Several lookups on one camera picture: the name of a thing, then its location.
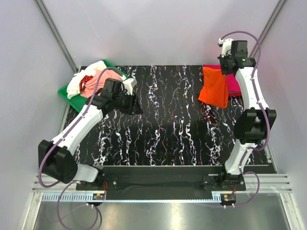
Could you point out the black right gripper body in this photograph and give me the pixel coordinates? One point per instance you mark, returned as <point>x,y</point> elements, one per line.
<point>224,62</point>

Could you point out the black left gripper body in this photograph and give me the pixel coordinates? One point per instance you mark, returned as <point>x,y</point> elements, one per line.
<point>125,102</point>

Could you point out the orange t-shirt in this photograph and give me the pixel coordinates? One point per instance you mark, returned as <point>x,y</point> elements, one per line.
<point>214,91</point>

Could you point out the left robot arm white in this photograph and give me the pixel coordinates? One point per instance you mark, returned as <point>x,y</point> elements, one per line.
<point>56,158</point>

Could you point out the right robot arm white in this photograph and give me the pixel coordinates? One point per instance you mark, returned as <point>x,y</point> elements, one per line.
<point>257,119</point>

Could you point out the pink t-shirt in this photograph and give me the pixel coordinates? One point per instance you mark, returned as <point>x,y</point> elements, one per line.
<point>90,85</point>

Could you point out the folded magenta t-shirt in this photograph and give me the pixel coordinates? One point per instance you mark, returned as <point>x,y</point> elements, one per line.
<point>232,84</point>

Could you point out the red black patterned t-shirt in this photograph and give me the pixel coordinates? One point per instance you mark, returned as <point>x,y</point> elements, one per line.
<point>83,82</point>

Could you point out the green plastic tray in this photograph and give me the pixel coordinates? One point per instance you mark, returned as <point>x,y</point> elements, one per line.
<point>77,102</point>

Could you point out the folded red t-shirt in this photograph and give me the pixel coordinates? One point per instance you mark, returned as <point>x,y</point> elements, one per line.
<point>231,95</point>

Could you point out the white t-shirt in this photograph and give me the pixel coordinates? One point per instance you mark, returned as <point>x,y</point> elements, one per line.
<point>73,87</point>

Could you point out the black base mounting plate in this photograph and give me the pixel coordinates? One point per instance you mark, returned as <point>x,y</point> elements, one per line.
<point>157,176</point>

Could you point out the aluminium corner post left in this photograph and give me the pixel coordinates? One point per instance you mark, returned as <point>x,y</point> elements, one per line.
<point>52,27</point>

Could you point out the aluminium corner post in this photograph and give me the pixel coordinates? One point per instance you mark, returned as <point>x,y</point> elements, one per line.
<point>52,27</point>
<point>259,41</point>

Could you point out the aluminium corner post right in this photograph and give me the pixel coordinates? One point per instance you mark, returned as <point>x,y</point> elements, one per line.
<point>259,41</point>

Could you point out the aluminium front rail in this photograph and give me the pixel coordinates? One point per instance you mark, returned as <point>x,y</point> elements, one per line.
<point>264,183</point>

